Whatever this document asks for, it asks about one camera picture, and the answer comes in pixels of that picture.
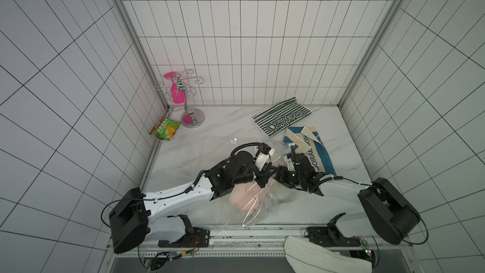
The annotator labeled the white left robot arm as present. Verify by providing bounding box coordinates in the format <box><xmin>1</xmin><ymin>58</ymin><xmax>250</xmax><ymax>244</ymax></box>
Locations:
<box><xmin>102</xmin><ymin>142</ymin><xmax>275</xmax><ymax>254</ymax></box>

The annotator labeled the white striped cloth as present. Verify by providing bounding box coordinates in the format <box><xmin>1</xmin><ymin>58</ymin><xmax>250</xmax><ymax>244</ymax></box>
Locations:
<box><xmin>284</xmin><ymin>236</ymin><xmax>372</xmax><ymax>273</ymax></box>

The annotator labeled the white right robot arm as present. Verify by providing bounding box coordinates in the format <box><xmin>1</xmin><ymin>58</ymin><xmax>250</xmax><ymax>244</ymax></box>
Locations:
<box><xmin>275</xmin><ymin>153</ymin><xmax>422</xmax><ymax>247</ymax></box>

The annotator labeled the chrome cup holder stand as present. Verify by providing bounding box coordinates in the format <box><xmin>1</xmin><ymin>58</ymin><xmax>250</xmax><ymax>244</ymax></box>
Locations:
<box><xmin>155</xmin><ymin>69</ymin><xmax>205</xmax><ymax>128</ymax></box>

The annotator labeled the clear plastic vacuum bag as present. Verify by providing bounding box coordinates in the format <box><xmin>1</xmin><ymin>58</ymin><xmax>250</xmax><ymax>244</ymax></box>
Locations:
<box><xmin>166</xmin><ymin>134</ymin><xmax>304</xmax><ymax>232</ymax></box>

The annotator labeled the green snack packet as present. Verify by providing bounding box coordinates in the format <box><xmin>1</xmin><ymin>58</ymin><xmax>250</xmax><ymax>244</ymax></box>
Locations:
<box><xmin>150</xmin><ymin>118</ymin><xmax>181</xmax><ymax>141</ymax></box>

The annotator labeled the green white striped towel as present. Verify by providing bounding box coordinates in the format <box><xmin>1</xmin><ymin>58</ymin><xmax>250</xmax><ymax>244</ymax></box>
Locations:
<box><xmin>252</xmin><ymin>97</ymin><xmax>312</xmax><ymax>138</ymax></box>

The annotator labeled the teal and beige towel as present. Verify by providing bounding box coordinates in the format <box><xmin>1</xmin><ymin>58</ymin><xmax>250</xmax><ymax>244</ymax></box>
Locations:
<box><xmin>283</xmin><ymin>125</ymin><xmax>337</xmax><ymax>176</ymax></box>

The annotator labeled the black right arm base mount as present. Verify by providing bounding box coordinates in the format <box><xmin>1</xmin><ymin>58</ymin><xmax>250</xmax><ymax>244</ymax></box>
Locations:
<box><xmin>304</xmin><ymin>212</ymin><xmax>361</xmax><ymax>248</ymax></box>

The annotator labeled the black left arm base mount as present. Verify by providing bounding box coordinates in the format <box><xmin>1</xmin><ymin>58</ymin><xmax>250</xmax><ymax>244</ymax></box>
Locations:
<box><xmin>158</xmin><ymin>215</ymin><xmax>210</xmax><ymax>248</ymax></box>

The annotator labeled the pink towel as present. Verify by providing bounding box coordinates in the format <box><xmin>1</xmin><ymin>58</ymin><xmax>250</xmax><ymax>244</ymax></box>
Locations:
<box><xmin>229</xmin><ymin>171</ymin><xmax>287</xmax><ymax>218</ymax></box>

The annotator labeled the pink plastic scoop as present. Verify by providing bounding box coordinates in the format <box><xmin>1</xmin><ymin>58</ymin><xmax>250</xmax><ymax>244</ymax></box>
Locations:
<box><xmin>163</xmin><ymin>72</ymin><xmax>186</xmax><ymax>105</ymax></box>

